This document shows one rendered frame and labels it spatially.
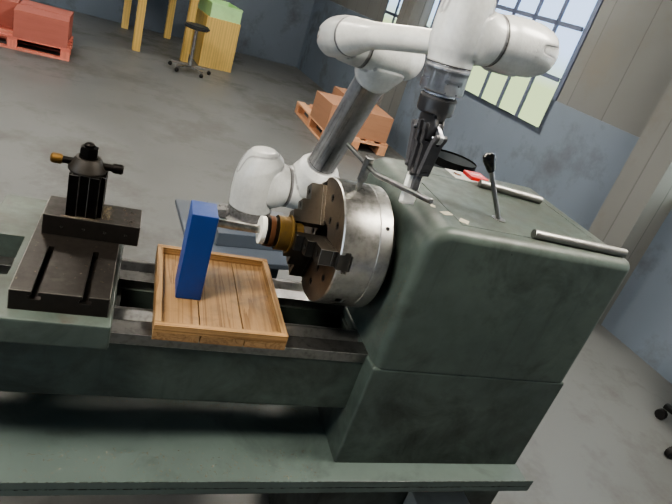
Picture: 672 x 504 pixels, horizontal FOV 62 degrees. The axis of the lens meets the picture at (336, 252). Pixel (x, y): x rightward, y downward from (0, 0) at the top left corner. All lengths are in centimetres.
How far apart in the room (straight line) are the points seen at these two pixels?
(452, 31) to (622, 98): 382
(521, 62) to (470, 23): 15
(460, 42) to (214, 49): 766
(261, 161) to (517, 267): 95
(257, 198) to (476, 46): 105
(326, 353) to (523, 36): 82
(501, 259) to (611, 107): 366
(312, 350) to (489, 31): 80
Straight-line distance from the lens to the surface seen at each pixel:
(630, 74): 491
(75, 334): 123
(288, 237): 133
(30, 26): 713
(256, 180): 193
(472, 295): 136
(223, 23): 864
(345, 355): 141
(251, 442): 157
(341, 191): 132
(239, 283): 150
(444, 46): 113
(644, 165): 429
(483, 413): 166
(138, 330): 131
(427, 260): 126
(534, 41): 122
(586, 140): 498
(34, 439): 152
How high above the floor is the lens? 165
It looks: 25 degrees down
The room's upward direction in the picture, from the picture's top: 19 degrees clockwise
